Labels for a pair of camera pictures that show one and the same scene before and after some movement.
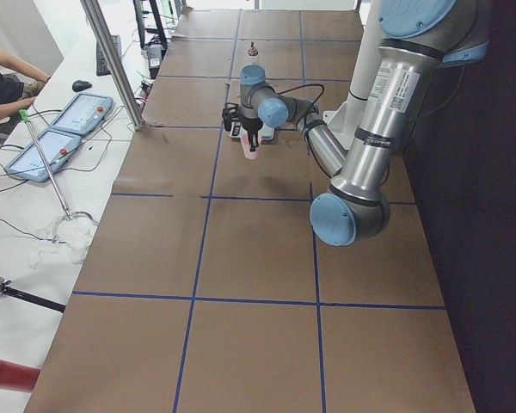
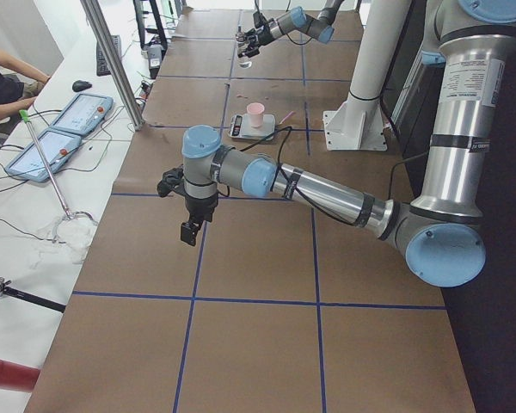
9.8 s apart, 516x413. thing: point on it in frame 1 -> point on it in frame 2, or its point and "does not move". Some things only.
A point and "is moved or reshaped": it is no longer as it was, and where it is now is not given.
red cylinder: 9,376 does not move
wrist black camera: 231,113 -> 172,181
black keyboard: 101,66 does not move
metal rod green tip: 26,119 does not move
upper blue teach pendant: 83,114 does not move
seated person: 9,83 does not move
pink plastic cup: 251,155 is moved or reshaped
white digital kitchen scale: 236,129 does not move
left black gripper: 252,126 -> 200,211
